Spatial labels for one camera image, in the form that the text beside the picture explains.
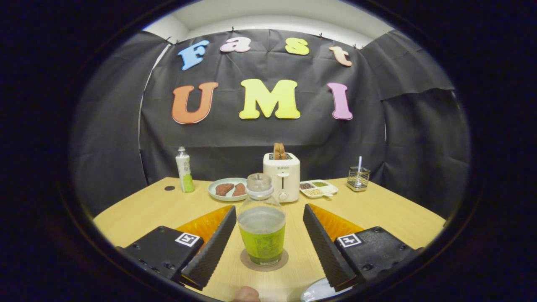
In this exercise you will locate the white bottle green band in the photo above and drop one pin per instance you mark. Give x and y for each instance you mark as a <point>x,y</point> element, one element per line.
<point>184,172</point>

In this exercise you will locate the white divided dish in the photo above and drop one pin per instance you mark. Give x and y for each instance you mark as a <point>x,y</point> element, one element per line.
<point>318,188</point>

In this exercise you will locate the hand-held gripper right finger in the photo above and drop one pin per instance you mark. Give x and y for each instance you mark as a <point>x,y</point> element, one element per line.
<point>325,251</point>

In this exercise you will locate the cream toaster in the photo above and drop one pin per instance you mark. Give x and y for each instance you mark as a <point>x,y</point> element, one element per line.
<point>282,180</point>

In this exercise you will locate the pale blue cup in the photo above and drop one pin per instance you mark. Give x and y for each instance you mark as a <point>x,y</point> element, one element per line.
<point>319,291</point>

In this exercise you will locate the round brown coaster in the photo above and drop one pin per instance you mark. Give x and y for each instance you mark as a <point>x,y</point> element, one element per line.
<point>244,261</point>

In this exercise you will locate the clear juice bottle green label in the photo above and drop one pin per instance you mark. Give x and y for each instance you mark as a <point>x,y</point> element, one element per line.
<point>262,235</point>

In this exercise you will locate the brown toast slice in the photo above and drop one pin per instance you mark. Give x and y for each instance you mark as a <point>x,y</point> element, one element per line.
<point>279,151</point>

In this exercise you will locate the brown meat slice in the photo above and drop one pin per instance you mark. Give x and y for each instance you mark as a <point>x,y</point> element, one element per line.
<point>224,189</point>
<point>239,190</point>

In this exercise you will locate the white straw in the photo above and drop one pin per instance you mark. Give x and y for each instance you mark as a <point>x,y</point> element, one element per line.
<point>359,163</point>

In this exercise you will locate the pale green plate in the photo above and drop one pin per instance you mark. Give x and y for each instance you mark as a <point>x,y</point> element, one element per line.
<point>226,199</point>

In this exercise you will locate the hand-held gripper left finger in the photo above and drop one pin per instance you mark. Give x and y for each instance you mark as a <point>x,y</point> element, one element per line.
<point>214,251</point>

